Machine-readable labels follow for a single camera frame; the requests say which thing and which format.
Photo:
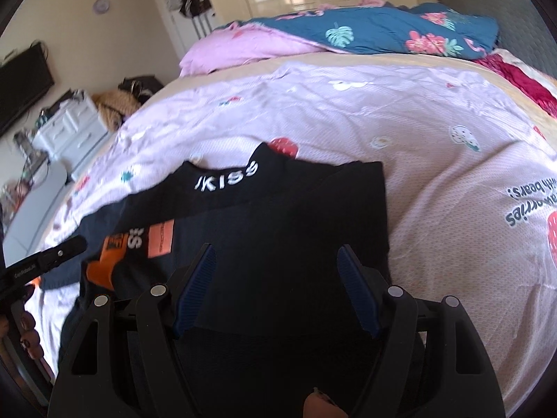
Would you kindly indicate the person's left hand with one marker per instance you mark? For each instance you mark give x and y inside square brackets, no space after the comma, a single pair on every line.
[28,326]

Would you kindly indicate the person's right hand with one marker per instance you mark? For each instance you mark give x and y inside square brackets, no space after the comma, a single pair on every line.
[322,407]

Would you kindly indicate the white door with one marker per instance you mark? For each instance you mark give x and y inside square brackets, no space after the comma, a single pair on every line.
[182,39]

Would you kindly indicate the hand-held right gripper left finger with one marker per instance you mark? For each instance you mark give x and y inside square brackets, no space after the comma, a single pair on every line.
[196,296]

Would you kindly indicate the white drawer chest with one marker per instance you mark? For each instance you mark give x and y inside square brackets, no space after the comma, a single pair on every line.
[74,130]

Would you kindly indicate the beige bed mattress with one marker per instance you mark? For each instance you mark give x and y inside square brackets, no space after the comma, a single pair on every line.
[154,96]

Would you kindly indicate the grey headboard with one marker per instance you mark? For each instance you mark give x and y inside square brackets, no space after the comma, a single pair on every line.
[513,8]

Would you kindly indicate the round wall clock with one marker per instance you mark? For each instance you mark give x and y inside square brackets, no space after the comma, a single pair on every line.
[102,6]

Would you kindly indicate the pink printed bed sheet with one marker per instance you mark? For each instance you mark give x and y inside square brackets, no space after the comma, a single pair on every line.
[413,117]

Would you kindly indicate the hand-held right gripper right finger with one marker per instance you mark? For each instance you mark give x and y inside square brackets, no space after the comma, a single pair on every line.
[357,294]

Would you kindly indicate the red blanket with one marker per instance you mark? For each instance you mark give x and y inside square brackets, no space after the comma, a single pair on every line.
[522,78]

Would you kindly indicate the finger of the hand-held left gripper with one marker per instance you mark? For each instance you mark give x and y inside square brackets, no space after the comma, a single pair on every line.
[61,253]

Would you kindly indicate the black television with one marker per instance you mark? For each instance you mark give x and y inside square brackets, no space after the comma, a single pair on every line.
[21,82]

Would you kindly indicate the black bag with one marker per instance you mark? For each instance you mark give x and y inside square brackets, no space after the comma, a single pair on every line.
[143,85]

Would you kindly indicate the black sweater with white lettering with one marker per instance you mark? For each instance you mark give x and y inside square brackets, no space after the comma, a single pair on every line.
[283,209]

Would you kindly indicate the pink and teal floral quilt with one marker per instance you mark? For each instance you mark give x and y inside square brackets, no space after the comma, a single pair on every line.
[383,26]

